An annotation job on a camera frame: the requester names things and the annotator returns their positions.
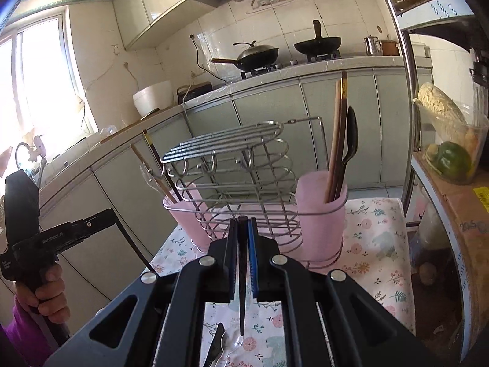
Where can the black countertop appliance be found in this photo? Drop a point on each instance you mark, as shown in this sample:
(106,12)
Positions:
(196,91)

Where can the person's left hand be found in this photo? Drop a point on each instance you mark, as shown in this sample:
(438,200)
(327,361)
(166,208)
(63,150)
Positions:
(53,286)

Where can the metal kettle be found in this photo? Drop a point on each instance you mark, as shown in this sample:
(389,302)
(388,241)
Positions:
(372,46)

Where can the wall cabinets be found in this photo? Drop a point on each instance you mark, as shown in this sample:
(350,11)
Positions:
(152,7)

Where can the clear plastic spoon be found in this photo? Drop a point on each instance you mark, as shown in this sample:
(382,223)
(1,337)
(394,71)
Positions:
(237,342)

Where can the clear plastic fork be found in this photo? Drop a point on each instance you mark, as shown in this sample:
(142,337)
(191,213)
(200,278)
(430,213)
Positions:
(147,177)

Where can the cardboard box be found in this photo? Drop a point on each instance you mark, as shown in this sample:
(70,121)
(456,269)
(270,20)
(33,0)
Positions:
(458,237)

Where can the plastic bag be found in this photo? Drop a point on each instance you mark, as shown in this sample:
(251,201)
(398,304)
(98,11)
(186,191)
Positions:
(429,233)

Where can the potato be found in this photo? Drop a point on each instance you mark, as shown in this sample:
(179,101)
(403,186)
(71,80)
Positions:
(428,274)

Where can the brown chopstick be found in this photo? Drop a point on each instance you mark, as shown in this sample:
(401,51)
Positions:
(336,122)
(145,168)

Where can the gas stove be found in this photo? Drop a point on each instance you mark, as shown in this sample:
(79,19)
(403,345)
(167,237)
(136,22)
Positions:
(290,65)

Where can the white container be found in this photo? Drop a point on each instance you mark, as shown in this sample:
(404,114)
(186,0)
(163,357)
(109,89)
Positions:
(420,50)

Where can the metal shelf frame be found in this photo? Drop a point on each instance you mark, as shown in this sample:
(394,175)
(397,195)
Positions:
(405,84)

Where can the pink drip tray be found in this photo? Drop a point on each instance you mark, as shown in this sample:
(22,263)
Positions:
(280,214)

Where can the green bell pepper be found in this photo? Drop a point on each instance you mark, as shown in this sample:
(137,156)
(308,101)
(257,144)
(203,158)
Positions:
(449,160)

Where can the black spoon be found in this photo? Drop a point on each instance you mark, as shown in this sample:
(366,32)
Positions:
(351,130)

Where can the black frying pan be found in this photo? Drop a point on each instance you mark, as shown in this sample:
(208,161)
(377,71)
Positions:
(317,44)

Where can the clear wall shelf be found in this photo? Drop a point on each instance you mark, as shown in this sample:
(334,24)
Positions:
(273,4)

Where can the floral tablecloth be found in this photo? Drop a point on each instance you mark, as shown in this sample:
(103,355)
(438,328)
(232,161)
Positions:
(374,237)

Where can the clear bag of food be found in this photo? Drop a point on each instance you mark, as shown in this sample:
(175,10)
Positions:
(439,107)

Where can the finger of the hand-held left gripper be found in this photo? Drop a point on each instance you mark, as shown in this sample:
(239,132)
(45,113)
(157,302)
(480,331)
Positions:
(95,221)

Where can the black plastic knife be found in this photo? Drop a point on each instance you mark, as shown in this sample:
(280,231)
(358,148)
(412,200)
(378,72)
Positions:
(216,346)

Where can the pink plastic cup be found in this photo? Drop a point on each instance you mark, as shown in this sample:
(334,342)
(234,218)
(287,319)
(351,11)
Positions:
(187,221)
(321,229)

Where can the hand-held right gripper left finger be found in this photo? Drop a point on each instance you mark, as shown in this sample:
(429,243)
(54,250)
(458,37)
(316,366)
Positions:
(230,260)

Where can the brown pot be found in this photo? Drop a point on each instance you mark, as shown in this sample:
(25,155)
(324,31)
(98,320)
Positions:
(390,47)

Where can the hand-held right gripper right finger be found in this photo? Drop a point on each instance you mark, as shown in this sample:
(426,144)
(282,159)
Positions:
(253,260)

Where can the white pot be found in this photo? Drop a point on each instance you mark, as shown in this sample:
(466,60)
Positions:
(152,97)

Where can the black wok with lid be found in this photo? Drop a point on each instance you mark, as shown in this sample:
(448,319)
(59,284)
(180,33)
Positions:
(256,55)

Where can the window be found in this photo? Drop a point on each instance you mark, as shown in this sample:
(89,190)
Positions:
(42,84)

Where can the faucet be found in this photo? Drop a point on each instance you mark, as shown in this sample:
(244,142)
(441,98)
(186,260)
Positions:
(28,153)

